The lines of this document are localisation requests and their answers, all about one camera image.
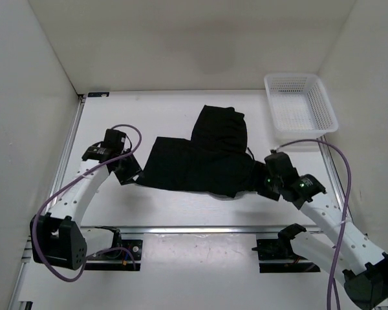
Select aluminium front rail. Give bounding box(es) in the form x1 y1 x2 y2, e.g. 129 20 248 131
80 225 321 236

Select black shorts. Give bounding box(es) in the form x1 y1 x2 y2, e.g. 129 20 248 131
136 105 268 198

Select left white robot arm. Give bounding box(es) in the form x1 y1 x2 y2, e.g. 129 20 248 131
30 146 141 271

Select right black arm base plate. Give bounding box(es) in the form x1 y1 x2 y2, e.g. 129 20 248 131
252 239 320 274

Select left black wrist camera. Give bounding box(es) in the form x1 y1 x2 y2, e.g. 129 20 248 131
101 129 127 152

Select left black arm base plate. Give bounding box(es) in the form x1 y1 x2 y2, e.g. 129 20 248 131
83 226 143 272

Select black corner bracket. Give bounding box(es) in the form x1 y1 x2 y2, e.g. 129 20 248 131
87 92 110 98

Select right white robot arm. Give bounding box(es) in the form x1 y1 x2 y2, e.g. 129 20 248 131
263 174 388 309

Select white perforated plastic basket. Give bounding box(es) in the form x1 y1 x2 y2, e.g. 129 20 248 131
264 73 339 141

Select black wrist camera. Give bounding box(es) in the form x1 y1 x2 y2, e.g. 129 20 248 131
101 129 127 152
264 152 299 183

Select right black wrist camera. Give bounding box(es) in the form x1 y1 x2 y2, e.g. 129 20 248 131
264 152 299 183

